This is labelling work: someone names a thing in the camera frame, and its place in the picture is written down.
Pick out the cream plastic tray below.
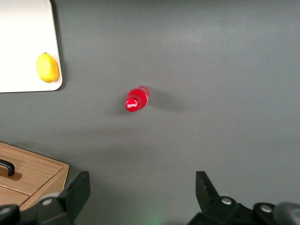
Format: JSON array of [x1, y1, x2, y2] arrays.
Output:
[[0, 0, 63, 94]]

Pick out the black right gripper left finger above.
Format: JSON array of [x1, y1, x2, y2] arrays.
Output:
[[0, 171, 91, 225]]

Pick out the wooden drawer cabinet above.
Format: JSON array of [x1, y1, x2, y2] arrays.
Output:
[[0, 141, 70, 211]]

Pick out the red cola bottle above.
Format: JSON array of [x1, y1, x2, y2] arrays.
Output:
[[123, 85, 151, 113]]

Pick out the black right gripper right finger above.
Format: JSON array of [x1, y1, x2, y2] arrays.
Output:
[[187, 171, 282, 225]]

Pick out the yellow lemon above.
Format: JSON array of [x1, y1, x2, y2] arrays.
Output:
[[36, 52, 60, 83]]

